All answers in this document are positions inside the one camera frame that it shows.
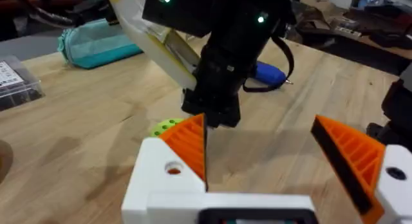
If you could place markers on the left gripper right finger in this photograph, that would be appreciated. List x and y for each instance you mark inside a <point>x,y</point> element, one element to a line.
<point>354,163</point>

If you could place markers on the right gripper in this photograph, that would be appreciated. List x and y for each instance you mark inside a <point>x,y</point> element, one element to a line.
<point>231,40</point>

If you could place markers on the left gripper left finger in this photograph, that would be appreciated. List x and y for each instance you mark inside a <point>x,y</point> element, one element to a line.
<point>170,159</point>

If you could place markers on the blue electric screwdriver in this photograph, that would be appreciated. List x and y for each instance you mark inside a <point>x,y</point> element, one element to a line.
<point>268,74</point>

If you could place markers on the heap of tools and boxes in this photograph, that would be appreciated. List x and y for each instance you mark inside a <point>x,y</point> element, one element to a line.
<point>354,21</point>

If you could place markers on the teal mesh bag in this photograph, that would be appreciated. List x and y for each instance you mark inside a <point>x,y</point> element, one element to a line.
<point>96,45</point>

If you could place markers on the clear box with label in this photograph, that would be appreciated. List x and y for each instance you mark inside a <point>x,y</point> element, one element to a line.
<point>16,84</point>

